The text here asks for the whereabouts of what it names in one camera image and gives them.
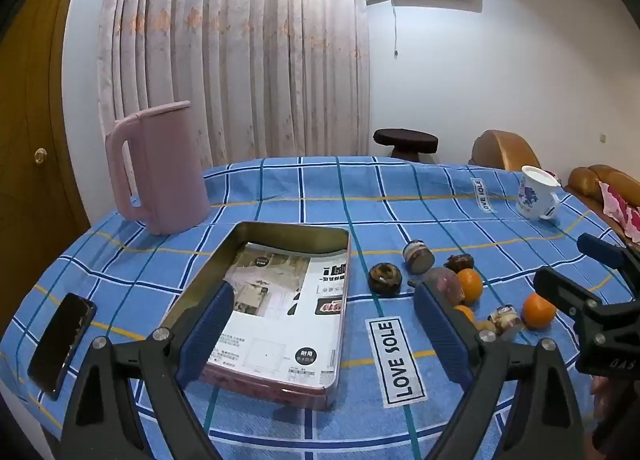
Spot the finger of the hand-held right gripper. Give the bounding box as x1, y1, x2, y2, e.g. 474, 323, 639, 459
534, 267, 608, 323
577, 233, 640, 291

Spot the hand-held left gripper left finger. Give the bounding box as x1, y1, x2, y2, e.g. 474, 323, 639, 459
60, 282, 236, 460

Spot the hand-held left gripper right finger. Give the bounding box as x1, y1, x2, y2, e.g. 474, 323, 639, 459
412, 281, 586, 460

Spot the purple passion fruit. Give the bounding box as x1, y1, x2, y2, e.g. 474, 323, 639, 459
407, 267, 466, 308

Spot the rectangular metal tin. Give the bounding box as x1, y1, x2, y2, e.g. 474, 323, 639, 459
161, 221, 352, 412

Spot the person's right hand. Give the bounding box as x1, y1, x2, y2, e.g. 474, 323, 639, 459
591, 376, 617, 433

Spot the pink cloth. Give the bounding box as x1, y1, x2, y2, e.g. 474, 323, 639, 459
597, 181, 640, 246

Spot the printed paper sheet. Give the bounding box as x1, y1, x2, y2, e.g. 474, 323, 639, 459
202, 241, 348, 387

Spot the small jar with dark lid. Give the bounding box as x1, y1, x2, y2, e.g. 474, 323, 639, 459
402, 239, 435, 275

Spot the white mug with blue print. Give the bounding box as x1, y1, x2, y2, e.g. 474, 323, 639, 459
516, 165, 563, 222

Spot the tan leather sofa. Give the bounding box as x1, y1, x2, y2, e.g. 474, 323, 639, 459
469, 129, 640, 246

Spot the black smartphone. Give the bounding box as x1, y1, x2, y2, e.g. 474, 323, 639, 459
27, 293, 97, 401

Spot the pink plastic pitcher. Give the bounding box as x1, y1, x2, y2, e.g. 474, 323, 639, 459
104, 100, 211, 236

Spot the blue plaid tablecloth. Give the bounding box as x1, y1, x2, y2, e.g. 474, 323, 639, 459
0, 156, 636, 460

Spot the dark round stool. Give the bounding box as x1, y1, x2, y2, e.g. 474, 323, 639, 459
373, 129, 439, 161

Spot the wooden door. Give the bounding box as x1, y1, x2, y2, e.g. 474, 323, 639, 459
0, 0, 91, 336

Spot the pale floral curtain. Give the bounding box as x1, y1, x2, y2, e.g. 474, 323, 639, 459
97, 0, 371, 168

